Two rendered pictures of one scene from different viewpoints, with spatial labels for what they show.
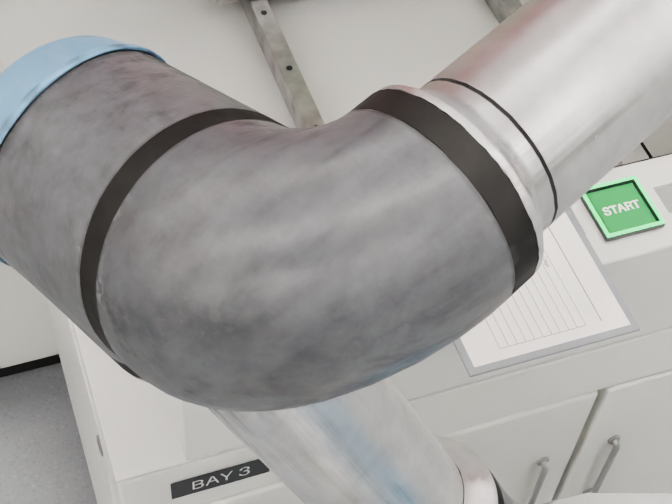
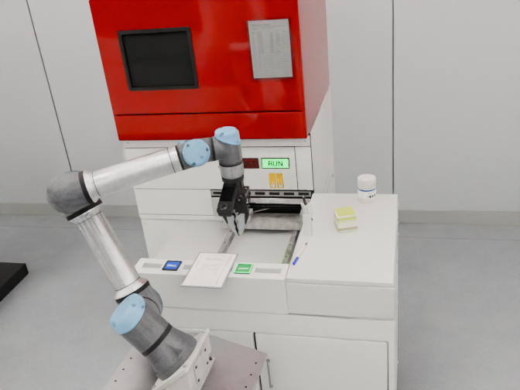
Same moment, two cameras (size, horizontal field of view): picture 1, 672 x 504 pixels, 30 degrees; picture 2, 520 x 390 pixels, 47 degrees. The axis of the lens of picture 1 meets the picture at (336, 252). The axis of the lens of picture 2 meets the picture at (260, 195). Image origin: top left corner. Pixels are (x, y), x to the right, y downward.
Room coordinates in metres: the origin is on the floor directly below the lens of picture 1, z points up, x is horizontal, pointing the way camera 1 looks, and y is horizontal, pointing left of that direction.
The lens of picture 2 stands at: (-0.55, -1.39, 2.06)
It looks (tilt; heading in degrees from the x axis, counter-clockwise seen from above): 26 degrees down; 40
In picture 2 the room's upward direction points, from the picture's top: 6 degrees counter-clockwise
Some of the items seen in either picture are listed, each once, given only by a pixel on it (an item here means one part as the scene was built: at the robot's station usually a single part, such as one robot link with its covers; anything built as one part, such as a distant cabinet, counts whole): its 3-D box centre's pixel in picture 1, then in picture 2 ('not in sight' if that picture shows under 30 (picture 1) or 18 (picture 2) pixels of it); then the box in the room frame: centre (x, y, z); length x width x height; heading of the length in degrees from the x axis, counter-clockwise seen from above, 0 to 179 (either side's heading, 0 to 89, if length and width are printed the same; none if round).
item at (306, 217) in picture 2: not in sight; (307, 216); (1.01, -0.30, 1.03); 0.06 x 0.04 x 0.13; 24
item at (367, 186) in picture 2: not in sight; (367, 188); (1.34, -0.37, 1.01); 0.07 x 0.07 x 0.10
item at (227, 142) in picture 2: not in sight; (227, 146); (0.71, -0.23, 1.40); 0.09 x 0.08 x 0.11; 135
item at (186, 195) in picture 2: not in sight; (219, 179); (1.13, 0.23, 1.02); 0.82 x 0.03 x 0.40; 114
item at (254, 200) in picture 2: not in sight; (261, 206); (1.19, 0.06, 0.89); 0.44 x 0.02 x 0.10; 114
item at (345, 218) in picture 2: not in sight; (345, 219); (1.10, -0.41, 1.00); 0.07 x 0.07 x 0.07; 42
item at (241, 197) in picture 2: not in sight; (235, 191); (0.72, -0.23, 1.25); 0.09 x 0.08 x 0.12; 24
